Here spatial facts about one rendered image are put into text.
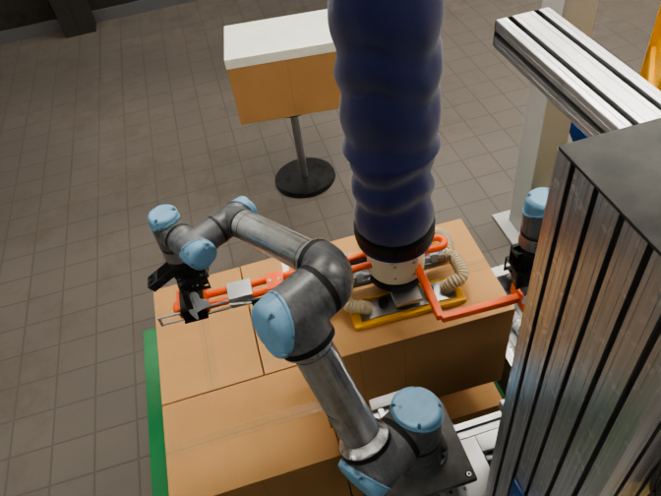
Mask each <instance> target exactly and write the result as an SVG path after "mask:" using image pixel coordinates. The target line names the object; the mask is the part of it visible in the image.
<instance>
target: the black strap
mask: <svg viewBox="0 0 661 496"><path fill-rule="evenodd" d="M353 226H354V235H355V239H356V241H357V243H358V244H359V246H360V247H361V248H362V249H363V250H364V251H366V252H367V253H369V254H371V255H373V256H375V257H379V258H382V259H389V260H399V261H403V260H407V259H411V258H415V257H416V255H417V254H419V253H420V252H422V251H423V250H425V249H426V248H427V247H428V246H429V245H430V243H431V242H432V240H433V238H434V235H435V226H436V219H435V217H434V220H433V223H432V225H431V227H430V228H429V230H428V232H427V233H426V234H425V235H424V236H423V237H421V238H420V239H418V240H416V241H415V242H413V243H411V244H408V245H404V246H398V247H386V246H382V245H378V244H375V243H372V242H370V241H369V240H367V239H366V238H365V237H364V236H362V235H361V234H360V233H359V231H358V230H357V227H356V223H355V220H354V221H353Z"/></svg>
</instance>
